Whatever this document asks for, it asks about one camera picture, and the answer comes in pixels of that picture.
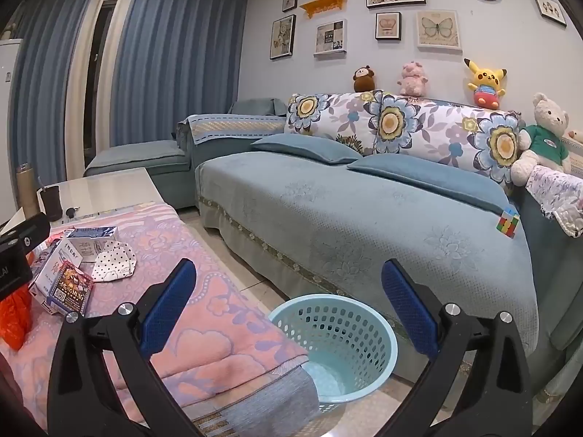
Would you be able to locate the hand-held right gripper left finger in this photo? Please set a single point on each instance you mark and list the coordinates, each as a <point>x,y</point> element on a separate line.
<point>168,305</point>

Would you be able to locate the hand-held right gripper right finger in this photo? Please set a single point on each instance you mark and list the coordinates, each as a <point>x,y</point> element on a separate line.
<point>405,300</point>

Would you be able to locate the light blue plastic basket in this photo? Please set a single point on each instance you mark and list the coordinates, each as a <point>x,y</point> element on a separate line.
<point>346,327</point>

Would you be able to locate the orange plastic bag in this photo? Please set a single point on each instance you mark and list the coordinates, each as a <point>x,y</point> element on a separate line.
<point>16,318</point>

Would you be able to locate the white box red print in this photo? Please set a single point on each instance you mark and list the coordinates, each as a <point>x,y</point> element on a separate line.
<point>50,273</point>

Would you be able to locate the pink floral blanket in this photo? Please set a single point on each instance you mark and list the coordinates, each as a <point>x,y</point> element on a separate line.
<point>218,309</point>

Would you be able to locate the dark cup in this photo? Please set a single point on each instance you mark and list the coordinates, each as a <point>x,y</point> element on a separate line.
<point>51,202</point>

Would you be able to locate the brown thermos bottle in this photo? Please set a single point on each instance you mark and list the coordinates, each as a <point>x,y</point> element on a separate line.
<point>28,191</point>

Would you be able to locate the black keys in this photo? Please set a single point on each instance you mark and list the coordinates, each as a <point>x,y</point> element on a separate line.
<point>71,212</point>

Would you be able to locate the polka dot face mask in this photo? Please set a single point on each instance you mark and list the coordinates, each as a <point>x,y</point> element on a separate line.
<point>114,261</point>

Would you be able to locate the dark colourful box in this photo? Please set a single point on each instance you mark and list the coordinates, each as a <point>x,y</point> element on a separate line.
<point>73,289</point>

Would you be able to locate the white blue-printed box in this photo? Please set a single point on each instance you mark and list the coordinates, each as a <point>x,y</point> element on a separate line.
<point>91,243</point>

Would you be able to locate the white coffee table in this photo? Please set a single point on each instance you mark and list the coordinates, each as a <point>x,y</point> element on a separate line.
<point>114,186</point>

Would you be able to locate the teal embossed sofa cover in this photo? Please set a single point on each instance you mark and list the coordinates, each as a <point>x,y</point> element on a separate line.
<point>319,218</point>

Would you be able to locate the white refrigerator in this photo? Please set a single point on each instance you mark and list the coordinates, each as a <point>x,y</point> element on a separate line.
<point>10,123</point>

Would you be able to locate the colourful puzzle cube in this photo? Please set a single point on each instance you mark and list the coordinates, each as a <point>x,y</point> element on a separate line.
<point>508,223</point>

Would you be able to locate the teal sofa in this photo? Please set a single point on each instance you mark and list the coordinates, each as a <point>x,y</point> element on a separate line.
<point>150,159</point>

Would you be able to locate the blue curtain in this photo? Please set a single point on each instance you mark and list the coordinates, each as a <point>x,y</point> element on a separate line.
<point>50,82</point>
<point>177,54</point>

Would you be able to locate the floral back cushion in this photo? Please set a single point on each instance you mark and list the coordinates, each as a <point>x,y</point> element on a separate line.
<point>437,132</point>
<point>328,116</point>

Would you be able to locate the cream curtain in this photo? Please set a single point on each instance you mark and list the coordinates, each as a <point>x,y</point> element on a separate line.
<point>79,77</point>

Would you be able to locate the floral quilted armrest cloth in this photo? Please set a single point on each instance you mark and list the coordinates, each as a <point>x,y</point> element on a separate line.
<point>555,195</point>

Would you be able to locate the teal cloth with woven stripe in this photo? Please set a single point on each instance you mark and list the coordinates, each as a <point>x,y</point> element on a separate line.
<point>227,127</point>

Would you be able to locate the white teddy bear green shirt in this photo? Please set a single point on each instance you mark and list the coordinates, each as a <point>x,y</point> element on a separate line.
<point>544,141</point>

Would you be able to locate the pink pig plush toy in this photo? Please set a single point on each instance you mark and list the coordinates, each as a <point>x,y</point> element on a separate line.
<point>411,79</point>

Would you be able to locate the brown monkey plush toy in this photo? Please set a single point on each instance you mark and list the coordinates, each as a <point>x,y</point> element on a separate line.
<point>363,79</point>

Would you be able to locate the yellow mouse plush toy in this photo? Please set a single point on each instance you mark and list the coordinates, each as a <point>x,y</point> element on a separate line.
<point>485,84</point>

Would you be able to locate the butterfly picture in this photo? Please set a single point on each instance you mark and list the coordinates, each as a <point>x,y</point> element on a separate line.
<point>438,30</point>

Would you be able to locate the white collage canvas picture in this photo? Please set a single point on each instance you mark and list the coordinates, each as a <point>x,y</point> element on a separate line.
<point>330,38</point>

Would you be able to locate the crown picture frame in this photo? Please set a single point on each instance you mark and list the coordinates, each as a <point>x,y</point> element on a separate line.
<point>388,26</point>

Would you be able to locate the tall black picture frame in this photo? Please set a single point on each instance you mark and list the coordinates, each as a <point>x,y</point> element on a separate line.
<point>283,37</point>

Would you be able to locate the orange wall shelf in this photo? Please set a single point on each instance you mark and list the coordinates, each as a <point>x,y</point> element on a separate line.
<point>323,3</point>

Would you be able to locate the small black picture frame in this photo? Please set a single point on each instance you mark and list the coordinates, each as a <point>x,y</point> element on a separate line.
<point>289,1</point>

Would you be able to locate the black frame with three figures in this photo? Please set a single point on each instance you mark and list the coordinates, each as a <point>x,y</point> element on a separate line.
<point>549,9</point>

